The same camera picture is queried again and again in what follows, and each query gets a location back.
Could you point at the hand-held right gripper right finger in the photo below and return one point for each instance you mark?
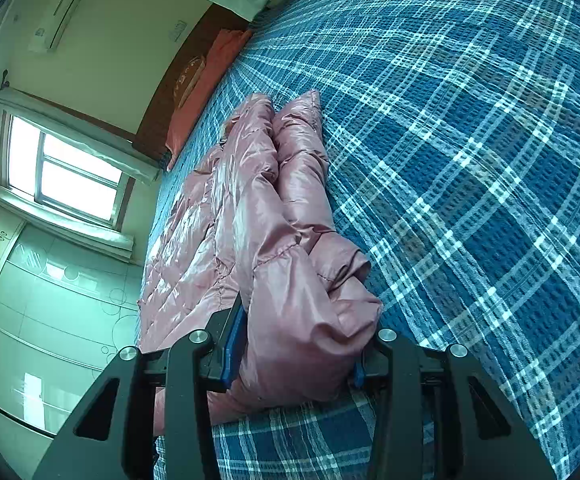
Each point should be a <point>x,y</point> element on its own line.
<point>375,366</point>

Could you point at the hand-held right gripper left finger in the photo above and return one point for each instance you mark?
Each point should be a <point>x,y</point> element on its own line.
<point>235,350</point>

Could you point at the white wall socket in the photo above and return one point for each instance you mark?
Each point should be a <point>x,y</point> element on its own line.
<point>178,31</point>

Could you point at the blue plaid bed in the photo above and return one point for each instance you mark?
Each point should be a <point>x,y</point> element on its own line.
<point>469,160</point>

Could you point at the window with wooden frame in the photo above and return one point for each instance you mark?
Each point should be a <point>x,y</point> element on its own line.
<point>60,170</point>

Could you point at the orange pillow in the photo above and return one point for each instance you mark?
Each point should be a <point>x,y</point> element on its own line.
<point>192,110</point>

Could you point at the wooden headboard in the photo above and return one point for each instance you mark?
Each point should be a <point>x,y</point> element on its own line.
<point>170,95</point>

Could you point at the white air conditioner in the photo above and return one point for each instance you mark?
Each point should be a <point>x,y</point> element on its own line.
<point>65,5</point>

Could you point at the pink puffer jacket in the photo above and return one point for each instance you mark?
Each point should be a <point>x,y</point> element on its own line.
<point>290,280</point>

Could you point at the brown patterned cushion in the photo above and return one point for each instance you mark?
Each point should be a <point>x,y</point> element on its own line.
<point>190,74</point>

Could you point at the white wardrobe with circle print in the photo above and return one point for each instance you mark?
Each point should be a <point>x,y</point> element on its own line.
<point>45,335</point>

